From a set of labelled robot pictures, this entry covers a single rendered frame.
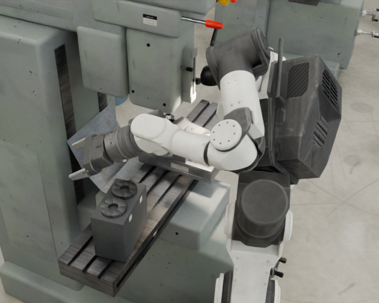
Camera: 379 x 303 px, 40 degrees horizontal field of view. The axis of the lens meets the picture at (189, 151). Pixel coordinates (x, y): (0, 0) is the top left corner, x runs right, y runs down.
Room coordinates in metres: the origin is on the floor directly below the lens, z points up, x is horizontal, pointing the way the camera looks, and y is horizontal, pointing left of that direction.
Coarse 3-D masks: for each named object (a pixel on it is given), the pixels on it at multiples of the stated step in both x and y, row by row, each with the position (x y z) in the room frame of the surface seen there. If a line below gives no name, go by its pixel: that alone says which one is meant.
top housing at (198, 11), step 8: (136, 0) 1.61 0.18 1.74; (144, 0) 1.59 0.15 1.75; (152, 0) 1.58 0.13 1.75; (160, 0) 1.57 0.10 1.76; (168, 0) 1.56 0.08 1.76; (176, 0) 1.55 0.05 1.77; (184, 0) 1.53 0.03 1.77; (192, 0) 1.52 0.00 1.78; (200, 0) 1.51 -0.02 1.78; (208, 0) 1.52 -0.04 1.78; (176, 8) 1.55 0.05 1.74; (184, 8) 1.54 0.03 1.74; (192, 8) 1.52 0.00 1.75; (200, 8) 1.51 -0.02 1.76; (208, 8) 1.52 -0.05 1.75
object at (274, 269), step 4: (280, 260) 1.47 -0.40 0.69; (284, 260) 1.47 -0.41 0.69; (276, 264) 1.49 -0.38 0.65; (272, 268) 1.45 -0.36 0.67; (276, 268) 1.48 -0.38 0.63; (272, 272) 1.44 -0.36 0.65; (276, 272) 1.48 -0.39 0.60; (280, 272) 1.48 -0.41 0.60; (272, 276) 1.44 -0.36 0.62; (280, 276) 1.47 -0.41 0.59
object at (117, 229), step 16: (112, 192) 1.37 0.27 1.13; (128, 192) 1.37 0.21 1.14; (144, 192) 1.41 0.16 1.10; (96, 208) 1.30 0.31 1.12; (112, 208) 1.30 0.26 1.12; (128, 208) 1.30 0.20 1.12; (144, 208) 1.40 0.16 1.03; (96, 224) 1.24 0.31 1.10; (112, 224) 1.23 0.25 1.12; (128, 224) 1.26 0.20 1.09; (144, 224) 1.40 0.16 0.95; (96, 240) 1.25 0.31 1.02; (112, 240) 1.23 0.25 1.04; (128, 240) 1.25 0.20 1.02; (112, 256) 1.23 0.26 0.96; (128, 256) 1.24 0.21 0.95
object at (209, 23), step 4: (188, 20) 1.56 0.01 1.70; (192, 20) 1.55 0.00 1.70; (196, 20) 1.54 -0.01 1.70; (200, 20) 1.54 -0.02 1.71; (204, 20) 1.54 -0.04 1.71; (208, 20) 1.53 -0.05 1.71; (212, 20) 1.53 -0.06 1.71; (204, 24) 1.53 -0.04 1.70; (208, 24) 1.52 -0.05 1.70; (212, 24) 1.52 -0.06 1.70; (216, 24) 1.51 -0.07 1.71; (220, 24) 1.51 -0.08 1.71; (216, 28) 1.51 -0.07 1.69; (220, 28) 1.51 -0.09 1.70
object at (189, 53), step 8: (184, 48) 1.67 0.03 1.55; (192, 48) 1.67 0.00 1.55; (184, 56) 1.66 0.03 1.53; (192, 56) 1.64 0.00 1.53; (184, 64) 1.66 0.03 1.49; (192, 64) 1.65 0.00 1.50; (184, 72) 1.65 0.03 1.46; (192, 72) 1.65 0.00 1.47; (184, 80) 1.65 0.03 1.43; (192, 80) 1.65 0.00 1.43; (184, 88) 1.65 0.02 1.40; (192, 88) 1.65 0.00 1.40; (184, 96) 1.65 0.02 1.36; (192, 96) 1.65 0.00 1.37
